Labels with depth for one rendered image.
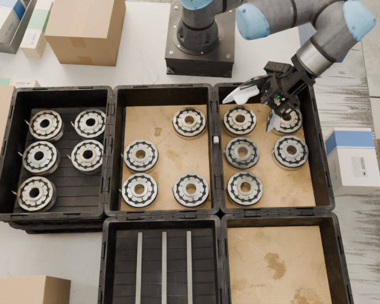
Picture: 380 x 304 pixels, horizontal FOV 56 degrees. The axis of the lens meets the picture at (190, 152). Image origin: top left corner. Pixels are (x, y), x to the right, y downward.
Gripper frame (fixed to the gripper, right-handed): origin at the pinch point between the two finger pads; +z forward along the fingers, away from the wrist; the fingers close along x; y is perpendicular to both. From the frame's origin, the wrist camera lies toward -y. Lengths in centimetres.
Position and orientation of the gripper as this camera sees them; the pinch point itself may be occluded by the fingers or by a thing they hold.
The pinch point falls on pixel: (244, 116)
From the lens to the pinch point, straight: 93.0
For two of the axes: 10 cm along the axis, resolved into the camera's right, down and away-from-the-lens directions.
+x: 8.1, 4.5, 3.8
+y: -0.3, 6.8, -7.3
